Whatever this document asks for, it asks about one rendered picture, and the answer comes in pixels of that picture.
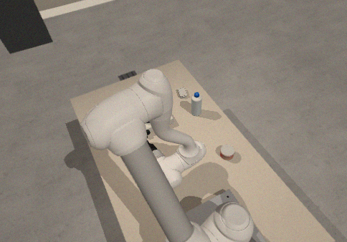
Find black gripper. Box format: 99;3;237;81
147;141;157;151

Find red tin with white lid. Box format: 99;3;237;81
220;145;234;160

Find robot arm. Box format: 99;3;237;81
80;69;256;242

